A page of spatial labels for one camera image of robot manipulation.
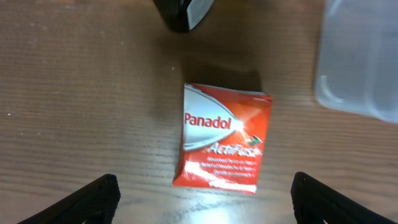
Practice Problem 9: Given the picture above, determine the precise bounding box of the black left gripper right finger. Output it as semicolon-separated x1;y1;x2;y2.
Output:
290;172;395;224

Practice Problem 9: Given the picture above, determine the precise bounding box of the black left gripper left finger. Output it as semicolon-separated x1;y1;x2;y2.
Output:
19;174;121;224

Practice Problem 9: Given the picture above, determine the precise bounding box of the red Panadol box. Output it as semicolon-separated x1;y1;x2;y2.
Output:
172;83;272;194

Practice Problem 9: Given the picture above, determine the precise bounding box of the dark bottle white cap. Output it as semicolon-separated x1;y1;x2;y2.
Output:
152;0;215;34

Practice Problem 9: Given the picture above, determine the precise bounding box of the clear plastic container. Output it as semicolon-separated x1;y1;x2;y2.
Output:
315;0;397;123

